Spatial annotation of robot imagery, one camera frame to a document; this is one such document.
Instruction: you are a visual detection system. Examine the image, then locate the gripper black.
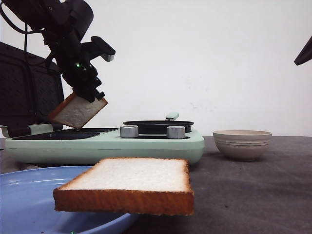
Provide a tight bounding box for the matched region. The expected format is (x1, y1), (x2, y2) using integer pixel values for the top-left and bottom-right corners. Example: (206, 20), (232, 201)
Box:
(42, 27), (106, 103)

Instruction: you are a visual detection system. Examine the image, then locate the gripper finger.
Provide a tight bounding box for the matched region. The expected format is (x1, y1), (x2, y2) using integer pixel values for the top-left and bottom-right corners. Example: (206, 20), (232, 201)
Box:
(294, 37), (312, 65)

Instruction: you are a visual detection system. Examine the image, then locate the bread slice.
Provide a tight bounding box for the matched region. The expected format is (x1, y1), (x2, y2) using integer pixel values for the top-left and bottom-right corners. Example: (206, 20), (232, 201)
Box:
(48, 93), (108, 129)
(53, 157), (195, 216)

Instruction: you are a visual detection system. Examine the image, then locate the breakfast maker hinged lid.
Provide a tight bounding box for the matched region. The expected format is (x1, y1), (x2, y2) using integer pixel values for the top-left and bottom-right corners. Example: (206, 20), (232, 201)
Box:
(0, 43), (64, 137)

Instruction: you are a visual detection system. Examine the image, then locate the beige ceramic bowl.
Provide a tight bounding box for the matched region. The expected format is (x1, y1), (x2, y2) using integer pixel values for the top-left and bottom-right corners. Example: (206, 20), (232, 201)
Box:
(213, 130), (272, 161)

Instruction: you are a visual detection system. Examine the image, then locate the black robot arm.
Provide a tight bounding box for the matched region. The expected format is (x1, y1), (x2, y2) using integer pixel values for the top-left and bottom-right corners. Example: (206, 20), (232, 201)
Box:
(0, 0), (116, 102)

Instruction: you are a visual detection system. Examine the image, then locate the mint green breakfast maker base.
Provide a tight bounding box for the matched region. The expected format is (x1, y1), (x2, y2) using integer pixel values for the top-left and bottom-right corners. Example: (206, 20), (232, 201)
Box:
(4, 128), (205, 165)

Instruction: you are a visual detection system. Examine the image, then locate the left silver control knob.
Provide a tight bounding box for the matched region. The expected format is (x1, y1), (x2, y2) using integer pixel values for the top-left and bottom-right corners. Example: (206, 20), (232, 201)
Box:
(119, 125), (139, 138)

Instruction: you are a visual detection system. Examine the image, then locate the silver control knob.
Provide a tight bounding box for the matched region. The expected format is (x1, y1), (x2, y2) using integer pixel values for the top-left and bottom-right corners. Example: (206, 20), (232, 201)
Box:
(119, 125), (139, 138)
(166, 126), (186, 139)

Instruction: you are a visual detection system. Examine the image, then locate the black frying pan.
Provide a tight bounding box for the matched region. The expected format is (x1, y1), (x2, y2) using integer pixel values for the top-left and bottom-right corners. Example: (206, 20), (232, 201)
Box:
(123, 112), (194, 135)

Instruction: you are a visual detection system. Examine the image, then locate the right silver control knob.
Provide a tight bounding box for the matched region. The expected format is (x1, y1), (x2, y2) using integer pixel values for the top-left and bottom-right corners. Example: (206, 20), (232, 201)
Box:
(166, 126), (186, 139)

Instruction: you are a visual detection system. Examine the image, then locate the blue plate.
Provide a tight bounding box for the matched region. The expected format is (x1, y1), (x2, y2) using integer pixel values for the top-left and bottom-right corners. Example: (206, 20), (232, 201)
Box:
(0, 166), (138, 234)

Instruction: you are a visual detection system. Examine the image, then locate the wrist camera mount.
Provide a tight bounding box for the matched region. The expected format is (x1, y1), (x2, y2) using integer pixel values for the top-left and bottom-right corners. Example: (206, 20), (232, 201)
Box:
(82, 36), (116, 62)

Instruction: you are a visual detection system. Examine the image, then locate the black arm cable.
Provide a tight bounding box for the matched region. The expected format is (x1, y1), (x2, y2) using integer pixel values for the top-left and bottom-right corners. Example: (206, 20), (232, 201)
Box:
(0, 2), (47, 74)

